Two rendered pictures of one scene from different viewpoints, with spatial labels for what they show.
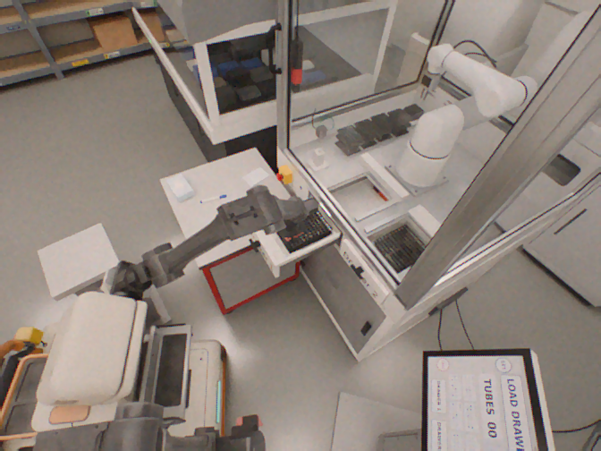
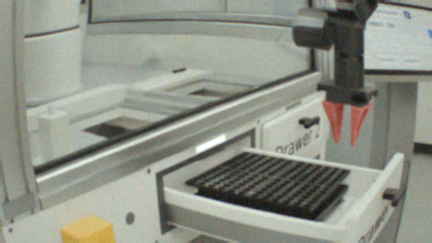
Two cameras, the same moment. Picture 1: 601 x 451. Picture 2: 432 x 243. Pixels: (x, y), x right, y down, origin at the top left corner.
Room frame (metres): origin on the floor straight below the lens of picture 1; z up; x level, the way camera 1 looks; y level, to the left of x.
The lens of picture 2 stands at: (1.20, 0.70, 1.22)
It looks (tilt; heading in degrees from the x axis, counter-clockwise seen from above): 15 degrees down; 249
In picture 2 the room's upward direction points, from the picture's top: 1 degrees counter-clockwise
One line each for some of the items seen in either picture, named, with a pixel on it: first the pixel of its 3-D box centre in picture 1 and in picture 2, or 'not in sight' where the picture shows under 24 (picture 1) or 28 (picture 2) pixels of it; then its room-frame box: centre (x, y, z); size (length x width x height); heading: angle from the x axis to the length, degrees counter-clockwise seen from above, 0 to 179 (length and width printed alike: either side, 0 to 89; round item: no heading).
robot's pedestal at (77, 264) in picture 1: (114, 291); not in sight; (0.64, 0.99, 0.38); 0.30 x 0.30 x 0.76; 40
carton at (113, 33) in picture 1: (112, 29); not in sight; (3.89, 2.43, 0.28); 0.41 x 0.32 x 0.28; 130
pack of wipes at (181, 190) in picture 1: (180, 187); not in sight; (1.08, 0.65, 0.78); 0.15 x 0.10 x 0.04; 41
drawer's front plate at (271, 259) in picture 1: (262, 245); (376, 209); (0.71, 0.16, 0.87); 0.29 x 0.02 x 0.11; 34
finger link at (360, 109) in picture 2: not in sight; (348, 117); (0.70, 0.04, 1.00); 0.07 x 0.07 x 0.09; 33
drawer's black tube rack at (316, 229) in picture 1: (301, 228); (273, 194); (0.82, -0.01, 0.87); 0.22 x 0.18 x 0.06; 124
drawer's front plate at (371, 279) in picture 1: (362, 271); (296, 133); (0.62, -0.28, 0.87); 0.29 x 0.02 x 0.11; 34
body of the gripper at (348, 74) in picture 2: (291, 223); (349, 74); (0.70, 0.04, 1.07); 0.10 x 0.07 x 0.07; 123
